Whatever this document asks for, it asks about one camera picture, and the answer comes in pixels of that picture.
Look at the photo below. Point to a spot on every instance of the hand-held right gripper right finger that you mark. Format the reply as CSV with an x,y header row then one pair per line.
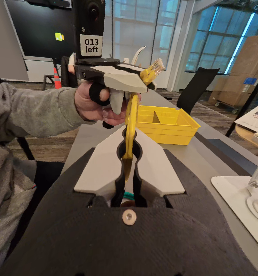
x,y
157,168

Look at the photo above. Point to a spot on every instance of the black stand pole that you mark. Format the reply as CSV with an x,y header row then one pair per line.
x,y
245,103

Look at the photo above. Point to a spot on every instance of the black office chair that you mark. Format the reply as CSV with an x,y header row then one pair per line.
x,y
195,90

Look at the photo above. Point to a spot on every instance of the dark desk mat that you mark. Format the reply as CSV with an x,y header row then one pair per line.
x,y
228,153

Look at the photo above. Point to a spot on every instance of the orange traffic cone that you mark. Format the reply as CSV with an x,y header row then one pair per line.
x,y
57,79

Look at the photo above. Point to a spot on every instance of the white document stand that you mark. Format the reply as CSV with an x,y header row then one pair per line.
x,y
232,194

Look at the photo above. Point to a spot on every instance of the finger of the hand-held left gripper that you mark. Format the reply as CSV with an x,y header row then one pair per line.
x,y
133,68
122,80

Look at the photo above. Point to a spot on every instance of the person's left hand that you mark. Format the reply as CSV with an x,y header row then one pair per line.
x,y
84,104

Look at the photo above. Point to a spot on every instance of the white paper strip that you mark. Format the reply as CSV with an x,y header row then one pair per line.
x,y
137,55

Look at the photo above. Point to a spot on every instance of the yellow plastic bin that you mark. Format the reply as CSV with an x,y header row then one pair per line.
x,y
163,129

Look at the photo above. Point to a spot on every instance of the person's body in grey clothing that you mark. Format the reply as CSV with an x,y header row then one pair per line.
x,y
4,183

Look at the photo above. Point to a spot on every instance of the person's left forearm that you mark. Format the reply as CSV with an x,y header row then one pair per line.
x,y
34,107

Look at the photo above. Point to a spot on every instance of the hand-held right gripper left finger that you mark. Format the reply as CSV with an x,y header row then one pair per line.
x,y
98,168

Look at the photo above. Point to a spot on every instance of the black video bar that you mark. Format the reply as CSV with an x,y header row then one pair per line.
x,y
49,3

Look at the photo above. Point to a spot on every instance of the printed instruction sheet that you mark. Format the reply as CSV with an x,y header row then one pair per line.
x,y
253,118

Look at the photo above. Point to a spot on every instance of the large black wall screen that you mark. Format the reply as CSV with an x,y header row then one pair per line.
x,y
38,32

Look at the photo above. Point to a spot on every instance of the large cardboard box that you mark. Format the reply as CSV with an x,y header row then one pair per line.
x,y
249,64

